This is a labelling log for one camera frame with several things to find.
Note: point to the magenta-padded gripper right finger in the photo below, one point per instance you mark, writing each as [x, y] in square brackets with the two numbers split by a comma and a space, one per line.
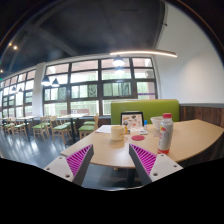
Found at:
[163, 166]

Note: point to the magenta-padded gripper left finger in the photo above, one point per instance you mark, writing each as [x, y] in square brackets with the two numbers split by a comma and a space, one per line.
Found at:
[60, 166]

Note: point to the clear red-capped drink bottle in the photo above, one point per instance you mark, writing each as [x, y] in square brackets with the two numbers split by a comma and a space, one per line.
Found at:
[165, 135]

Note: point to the flat round red coaster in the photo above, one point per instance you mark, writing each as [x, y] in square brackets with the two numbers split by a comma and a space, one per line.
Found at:
[138, 137]

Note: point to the group of green-seated wooden chairs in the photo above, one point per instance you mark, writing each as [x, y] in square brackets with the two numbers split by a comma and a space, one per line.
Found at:
[60, 127]

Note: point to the small white box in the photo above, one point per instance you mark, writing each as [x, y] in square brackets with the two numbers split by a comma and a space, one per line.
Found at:
[143, 132]

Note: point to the small blue-capped tube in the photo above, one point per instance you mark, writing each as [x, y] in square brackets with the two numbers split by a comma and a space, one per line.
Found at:
[145, 125]

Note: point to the white bowl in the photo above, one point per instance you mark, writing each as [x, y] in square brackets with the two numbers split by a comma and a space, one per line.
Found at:
[156, 121]

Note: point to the wooden dining table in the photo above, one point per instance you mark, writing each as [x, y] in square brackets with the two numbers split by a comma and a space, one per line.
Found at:
[26, 118]
[71, 116]

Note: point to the white printed paper sheet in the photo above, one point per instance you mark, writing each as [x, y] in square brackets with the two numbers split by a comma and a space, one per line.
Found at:
[105, 129]

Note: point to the green upholstered bench backrest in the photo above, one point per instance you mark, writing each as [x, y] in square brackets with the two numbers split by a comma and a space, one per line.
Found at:
[150, 108]

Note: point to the long curved ceiling light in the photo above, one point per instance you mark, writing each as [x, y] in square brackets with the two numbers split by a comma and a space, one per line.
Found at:
[146, 52]

